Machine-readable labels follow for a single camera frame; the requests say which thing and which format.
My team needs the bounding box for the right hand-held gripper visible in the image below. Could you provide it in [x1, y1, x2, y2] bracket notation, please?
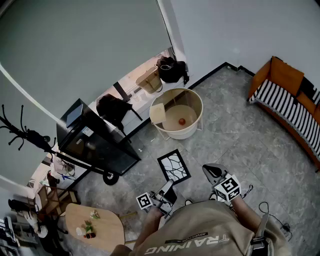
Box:
[202, 163, 242, 203]

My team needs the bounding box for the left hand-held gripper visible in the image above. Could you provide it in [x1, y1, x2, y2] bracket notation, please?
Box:
[136, 179, 175, 219]

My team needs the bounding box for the black white patterned frame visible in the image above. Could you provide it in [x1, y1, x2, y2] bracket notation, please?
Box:
[156, 148, 192, 186]

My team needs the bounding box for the person's right forearm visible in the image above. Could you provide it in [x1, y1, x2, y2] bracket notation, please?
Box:
[231, 196, 262, 233]

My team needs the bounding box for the person's left forearm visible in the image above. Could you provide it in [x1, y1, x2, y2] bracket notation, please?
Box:
[141, 206, 165, 245]

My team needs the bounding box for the round wooden table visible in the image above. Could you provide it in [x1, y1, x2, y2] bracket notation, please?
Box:
[149, 87, 204, 141]

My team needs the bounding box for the person's beige shirt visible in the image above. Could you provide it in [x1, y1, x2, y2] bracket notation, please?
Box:
[109, 199, 292, 256]

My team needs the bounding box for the black coat rack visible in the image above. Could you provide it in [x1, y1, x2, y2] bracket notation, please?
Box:
[0, 104, 120, 186]
[0, 71, 59, 187]

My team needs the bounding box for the light wooden side table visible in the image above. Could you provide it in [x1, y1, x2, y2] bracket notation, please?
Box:
[64, 202, 126, 254]

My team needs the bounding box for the small flower sprig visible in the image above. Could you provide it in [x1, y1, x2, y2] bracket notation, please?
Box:
[83, 209, 101, 235]

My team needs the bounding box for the black backpack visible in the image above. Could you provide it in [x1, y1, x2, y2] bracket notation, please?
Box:
[96, 93, 144, 131]

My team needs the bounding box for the black white striped blanket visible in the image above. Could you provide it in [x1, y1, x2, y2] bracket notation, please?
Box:
[249, 79, 320, 157]

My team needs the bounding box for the white plastic bag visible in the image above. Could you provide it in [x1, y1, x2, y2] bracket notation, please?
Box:
[52, 154, 76, 178]

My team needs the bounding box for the wooden chair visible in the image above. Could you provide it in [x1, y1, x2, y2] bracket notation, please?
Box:
[37, 184, 81, 218]

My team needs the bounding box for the beige tote bag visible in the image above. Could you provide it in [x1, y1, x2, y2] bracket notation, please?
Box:
[135, 65, 164, 95]

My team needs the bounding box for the black duffel bag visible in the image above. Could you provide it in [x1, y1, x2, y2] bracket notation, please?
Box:
[156, 56, 190, 86]

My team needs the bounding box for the orange sofa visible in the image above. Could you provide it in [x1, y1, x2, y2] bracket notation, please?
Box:
[247, 56, 320, 173]

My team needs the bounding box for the dark hanging bag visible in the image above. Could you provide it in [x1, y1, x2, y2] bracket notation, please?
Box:
[26, 129, 51, 151]

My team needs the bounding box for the wide grey roller blind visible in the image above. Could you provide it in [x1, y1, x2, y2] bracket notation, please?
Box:
[0, 0, 174, 121]

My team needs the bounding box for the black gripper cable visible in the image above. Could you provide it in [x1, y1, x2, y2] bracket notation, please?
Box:
[241, 184, 254, 199]

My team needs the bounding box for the grey shoulder strap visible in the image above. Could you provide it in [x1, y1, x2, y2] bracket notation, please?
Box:
[249, 212, 270, 251]

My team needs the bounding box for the black floor cable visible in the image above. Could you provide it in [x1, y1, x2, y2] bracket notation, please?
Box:
[258, 201, 293, 242]

